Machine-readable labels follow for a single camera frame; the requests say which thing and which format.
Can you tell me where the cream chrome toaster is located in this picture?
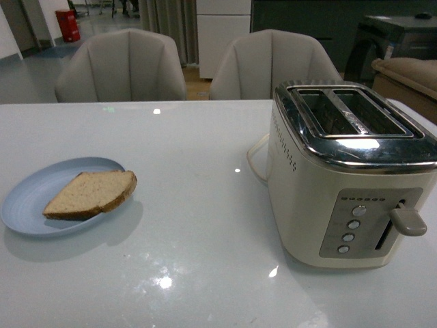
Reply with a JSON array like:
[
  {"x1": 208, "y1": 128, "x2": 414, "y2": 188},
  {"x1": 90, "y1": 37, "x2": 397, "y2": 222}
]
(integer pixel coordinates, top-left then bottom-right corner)
[{"x1": 266, "y1": 81, "x2": 436, "y2": 269}]

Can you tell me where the black computer mouse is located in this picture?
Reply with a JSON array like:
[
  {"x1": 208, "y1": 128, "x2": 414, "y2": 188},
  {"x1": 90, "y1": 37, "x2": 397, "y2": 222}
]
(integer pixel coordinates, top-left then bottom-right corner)
[{"x1": 414, "y1": 12, "x2": 432, "y2": 20}]

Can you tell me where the red box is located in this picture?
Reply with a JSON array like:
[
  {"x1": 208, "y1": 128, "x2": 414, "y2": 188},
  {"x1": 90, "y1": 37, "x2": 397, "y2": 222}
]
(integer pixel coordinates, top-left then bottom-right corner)
[{"x1": 55, "y1": 10, "x2": 81, "y2": 42}]

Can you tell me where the grey curtain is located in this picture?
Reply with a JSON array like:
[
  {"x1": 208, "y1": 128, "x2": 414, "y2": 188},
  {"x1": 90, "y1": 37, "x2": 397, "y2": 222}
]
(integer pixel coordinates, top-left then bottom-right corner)
[{"x1": 139, "y1": 0, "x2": 199, "y2": 66}]

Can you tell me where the white cabinet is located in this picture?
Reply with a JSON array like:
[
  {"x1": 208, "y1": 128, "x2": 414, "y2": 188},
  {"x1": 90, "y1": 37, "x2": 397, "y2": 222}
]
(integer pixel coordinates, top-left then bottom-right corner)
[{"x1": 196, "y1": 0, "x2": 252, "y2": 79}]

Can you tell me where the cream toaster power cable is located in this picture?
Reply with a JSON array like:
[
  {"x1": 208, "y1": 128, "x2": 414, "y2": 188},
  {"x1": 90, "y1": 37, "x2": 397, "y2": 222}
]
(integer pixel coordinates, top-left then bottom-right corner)
[{"x1": 246, "y1": 133, "x2": 271, "y2": 183}]

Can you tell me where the beige sofa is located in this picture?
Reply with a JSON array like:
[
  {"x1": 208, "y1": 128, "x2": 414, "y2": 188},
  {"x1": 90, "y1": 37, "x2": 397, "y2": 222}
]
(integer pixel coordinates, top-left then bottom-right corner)
[{"x1": 371, "y1": 57, "x2": 436, "y2": 124}]

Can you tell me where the brown bread slice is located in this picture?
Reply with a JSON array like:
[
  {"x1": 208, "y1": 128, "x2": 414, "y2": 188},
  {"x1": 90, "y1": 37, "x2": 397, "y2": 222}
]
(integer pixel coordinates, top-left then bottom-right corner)
[{"x1": 42, "y1": 170, "x2": 137, "y2": 221}]

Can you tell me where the left beige chair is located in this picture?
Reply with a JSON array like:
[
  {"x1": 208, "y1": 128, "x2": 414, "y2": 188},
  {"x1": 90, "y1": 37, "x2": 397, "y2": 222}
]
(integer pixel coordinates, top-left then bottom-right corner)
[{"x1": 55, "y1": 29, "x2": 186, "y2": 103}]

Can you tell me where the light blue plate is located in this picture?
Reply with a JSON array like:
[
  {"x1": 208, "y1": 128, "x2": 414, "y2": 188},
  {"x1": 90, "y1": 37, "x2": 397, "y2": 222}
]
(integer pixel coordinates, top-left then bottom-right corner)
[{"x1": 1, "y1": 157, "x2": 125, "y2": 238}]

